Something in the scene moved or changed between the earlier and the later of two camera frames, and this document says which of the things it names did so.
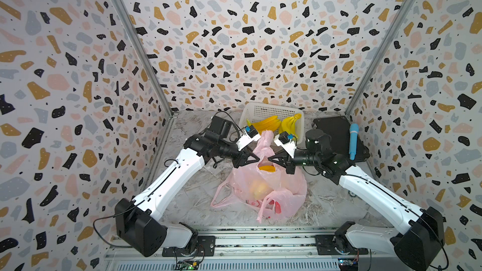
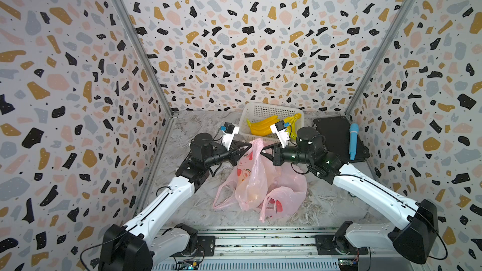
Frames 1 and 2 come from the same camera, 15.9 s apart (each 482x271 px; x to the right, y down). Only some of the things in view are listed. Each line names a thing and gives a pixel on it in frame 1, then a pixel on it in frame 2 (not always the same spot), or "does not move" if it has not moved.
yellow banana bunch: (261, 189) to (252, 194)
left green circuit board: (187, 265) does not move
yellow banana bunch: (269, 124) does not move
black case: (337, 127) does not move
